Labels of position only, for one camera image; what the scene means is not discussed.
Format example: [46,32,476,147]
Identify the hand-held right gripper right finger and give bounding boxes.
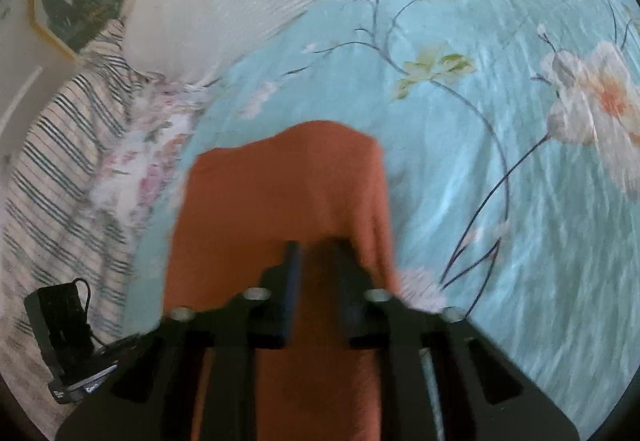
[331,240,582,441]

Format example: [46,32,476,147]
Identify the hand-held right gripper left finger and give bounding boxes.
[55,242,302,441]

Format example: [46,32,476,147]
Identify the orange knit sweater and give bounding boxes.
[162,120,402,441]

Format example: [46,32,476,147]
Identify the plaid cloth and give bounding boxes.
[0,18,147,424]

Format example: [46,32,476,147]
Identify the light blue floral bed sheet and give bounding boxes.
[119,0,640,441]

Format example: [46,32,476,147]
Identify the pink floral cloth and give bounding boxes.
[90,71,222,223]

